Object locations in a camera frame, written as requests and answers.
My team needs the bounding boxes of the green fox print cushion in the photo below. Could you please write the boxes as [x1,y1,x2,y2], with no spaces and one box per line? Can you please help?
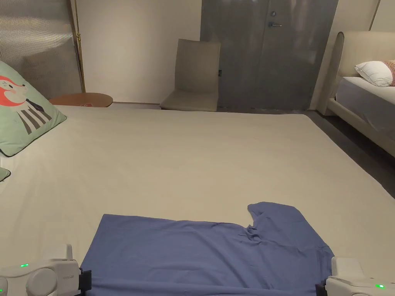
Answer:
[0,61,68,158]

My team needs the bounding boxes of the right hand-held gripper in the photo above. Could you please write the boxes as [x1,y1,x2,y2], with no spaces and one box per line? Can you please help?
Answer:
[316,256,395,296]

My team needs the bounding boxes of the bed with beige sheet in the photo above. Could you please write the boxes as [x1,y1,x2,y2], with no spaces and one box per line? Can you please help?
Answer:
[0,104,395,296]

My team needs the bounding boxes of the grey door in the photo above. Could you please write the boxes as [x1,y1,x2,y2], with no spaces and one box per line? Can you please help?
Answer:
[200,0,339,112]

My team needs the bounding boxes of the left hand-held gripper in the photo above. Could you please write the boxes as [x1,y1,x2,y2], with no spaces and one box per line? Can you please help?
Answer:
[0,244,92,296]

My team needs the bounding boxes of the beige legless floor chair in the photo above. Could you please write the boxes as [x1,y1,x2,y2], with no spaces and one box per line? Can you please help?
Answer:
[159,38,221,112]

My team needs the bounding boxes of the cream upholstered bed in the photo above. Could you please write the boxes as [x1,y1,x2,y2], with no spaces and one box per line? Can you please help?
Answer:
[317,30,395,151]

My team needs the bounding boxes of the round wooden side table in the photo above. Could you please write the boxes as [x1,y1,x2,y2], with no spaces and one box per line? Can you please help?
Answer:
[49,92,114,108]

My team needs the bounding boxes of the blue shirt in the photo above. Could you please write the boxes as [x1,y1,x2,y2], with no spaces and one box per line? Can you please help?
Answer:
[79,202,335,296]

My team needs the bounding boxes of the pink patterned pillow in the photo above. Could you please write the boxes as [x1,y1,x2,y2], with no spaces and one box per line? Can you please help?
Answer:
[381,59,395,86]

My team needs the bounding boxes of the white pillow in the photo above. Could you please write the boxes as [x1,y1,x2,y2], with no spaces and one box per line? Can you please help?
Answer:
[354,61,395,87]

